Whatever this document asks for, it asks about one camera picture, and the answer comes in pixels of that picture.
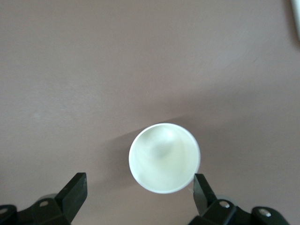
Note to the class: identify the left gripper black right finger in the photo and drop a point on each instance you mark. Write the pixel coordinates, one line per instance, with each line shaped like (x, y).
(206, 204)

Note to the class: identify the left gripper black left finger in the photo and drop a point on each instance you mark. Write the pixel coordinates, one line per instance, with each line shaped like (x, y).
(68, 204)

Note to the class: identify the white plastic cup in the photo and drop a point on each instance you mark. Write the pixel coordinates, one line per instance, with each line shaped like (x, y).
(164, 161)

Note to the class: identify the brown table cover mat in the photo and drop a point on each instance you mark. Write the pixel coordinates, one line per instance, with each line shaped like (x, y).
(70, 70)

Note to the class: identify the cream tray with bear print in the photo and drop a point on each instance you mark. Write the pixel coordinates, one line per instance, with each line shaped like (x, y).
(297, 14)

